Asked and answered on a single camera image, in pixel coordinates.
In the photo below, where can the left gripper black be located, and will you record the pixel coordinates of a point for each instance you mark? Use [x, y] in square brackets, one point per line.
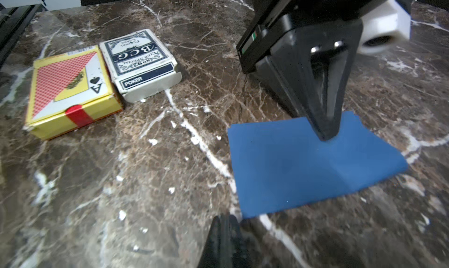
[308, 68]

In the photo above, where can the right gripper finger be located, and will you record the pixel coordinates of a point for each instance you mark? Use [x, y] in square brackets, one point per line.
[224, 246]

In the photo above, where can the blue square paper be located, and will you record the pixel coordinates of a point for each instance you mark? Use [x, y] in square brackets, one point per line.
[283, 164]

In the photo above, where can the blue white poker card box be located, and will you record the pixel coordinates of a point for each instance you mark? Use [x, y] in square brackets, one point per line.
[140, 65]

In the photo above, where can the yellow red card box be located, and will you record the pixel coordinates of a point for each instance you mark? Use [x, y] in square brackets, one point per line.
[69, 91]

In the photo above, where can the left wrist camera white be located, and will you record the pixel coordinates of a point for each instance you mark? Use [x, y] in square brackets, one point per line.
[384, 27]

